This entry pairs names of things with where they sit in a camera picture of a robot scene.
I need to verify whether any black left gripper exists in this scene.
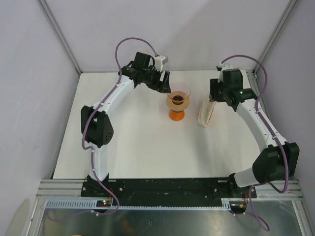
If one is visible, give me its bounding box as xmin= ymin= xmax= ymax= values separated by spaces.
xmin=142 ymin=65 xmax=170 ymax=93

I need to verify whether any cream coffee filter holder stack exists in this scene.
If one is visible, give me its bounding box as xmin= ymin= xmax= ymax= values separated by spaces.
xmin=198 ymin=94 xmax=216 ymax=127

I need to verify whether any clear pink plastic dripper cone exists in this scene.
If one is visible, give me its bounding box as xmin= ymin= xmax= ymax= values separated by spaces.
xmin=167 ymin=83 xmax=191 ymax=99

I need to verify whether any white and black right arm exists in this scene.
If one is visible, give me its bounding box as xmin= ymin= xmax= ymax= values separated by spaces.
xmin=209 ymin=65 xmax=300 ymax=197

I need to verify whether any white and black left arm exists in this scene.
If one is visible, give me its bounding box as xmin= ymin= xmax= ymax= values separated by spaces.
xmin=81 ymin=52 xmax=171 ymax=197

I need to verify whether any wooden and orange dripper stand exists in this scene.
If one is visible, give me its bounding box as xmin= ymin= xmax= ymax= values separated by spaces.
xmin=166 ymin=95 xmax=190 ymax=121

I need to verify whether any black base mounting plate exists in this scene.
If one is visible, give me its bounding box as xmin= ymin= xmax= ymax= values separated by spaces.
xmin=81 ymin=177 xmax=256 ymax=206

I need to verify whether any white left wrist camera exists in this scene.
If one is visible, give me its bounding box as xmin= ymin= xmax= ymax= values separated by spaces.
xmin=154 ymin=55 xmax=168 ymax=72

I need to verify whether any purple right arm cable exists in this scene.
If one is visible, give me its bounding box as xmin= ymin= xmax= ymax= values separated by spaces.
xmin=220 ymin=54 xmax=288 ymax=232

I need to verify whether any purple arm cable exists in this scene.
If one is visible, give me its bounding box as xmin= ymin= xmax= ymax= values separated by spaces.
xmin=220 ymin=54 xmax=288 ymax=232
xmin=81 ymin=37 xmax=159 ymax=184

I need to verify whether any grey slotted cable duct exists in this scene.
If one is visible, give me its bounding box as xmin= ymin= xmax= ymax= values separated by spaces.
xmin=45 ymin=199 xmax=247 ymax=211

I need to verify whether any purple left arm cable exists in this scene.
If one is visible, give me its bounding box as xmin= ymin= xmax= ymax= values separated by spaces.
xmin=81 ymin=37 xmax=159 ymax=184

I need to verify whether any aluminium left corner post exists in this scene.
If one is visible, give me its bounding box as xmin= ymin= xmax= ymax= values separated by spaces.
xmin=36 ymin=0 xmax=82 ymax=75

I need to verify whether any aluminium corner post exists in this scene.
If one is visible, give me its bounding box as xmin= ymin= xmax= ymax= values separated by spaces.
xmin=36 ymin=0 xmax=82 ymax=75
xmin=258 ymin=0 xmax=301 ymax=64

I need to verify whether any aluminium right corner post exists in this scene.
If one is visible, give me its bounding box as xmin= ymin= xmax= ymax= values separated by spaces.
xmin=258 ymin=0 xmax=301 ymax=64

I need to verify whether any aluminium frame rail front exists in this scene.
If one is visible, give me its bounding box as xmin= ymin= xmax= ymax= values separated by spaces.
xmin=36 ymin=179 xmax=304 ymax=201

